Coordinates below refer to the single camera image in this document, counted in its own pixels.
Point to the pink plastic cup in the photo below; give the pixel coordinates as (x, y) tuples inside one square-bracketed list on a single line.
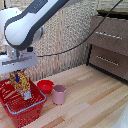
[(59, 94)]

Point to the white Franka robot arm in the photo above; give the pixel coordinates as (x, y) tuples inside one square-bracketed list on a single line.
[(28, 21)]

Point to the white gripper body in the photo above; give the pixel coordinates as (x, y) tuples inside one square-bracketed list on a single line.
[(18, 62)]

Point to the brown drawer cabinet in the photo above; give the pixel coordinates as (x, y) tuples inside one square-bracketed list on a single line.
[(111, 46)]

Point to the red plastic bowl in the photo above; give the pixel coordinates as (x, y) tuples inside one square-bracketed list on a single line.
[(45, 86)]

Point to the red plastic shopping basket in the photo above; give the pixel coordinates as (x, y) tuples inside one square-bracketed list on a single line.
[(20, 108)]

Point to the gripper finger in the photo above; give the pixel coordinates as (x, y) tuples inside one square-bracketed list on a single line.
[(14, 76), (23, 75)]

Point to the beige patterned curtain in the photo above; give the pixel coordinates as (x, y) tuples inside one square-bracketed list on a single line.
[(66, 30)]

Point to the colourful snack bar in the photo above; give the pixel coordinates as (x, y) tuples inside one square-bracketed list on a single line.
[(22, 86)]

